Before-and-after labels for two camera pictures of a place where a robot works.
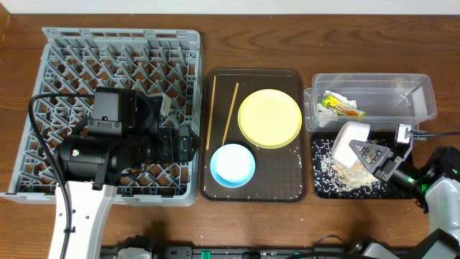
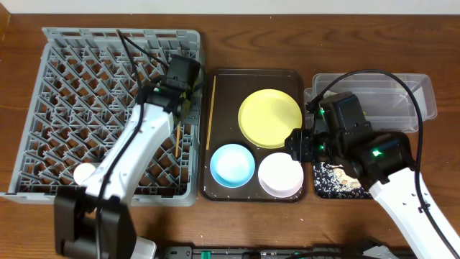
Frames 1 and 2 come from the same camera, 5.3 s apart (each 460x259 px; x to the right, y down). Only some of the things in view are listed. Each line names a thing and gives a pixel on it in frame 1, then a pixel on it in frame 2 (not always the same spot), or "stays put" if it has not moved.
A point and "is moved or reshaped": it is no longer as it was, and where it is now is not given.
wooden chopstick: (231, 113) is moved or reshaped
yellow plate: (269, 118) stays put
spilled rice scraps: (332, 178) stays put
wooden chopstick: (213, 90) stays put
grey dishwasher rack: (151, 61) stays put
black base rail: (244, 252) stays put
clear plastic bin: (382, 101) stays put
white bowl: (348, 132) is moved or reshaped
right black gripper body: (389, 166) → (310, 148)
